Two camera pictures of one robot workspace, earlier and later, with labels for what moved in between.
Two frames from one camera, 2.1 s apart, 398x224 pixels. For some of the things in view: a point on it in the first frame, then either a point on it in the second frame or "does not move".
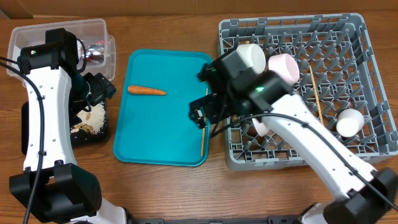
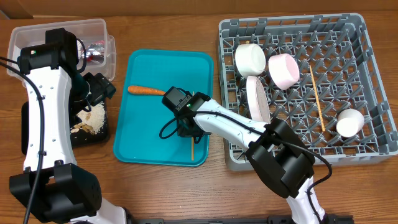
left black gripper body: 99,89 does not move
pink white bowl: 285,65 does not move
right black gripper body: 216,110 -> 183,131
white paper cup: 349,122 does not move
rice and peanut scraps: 92,120 does not move
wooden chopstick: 204,128 -> 193,151
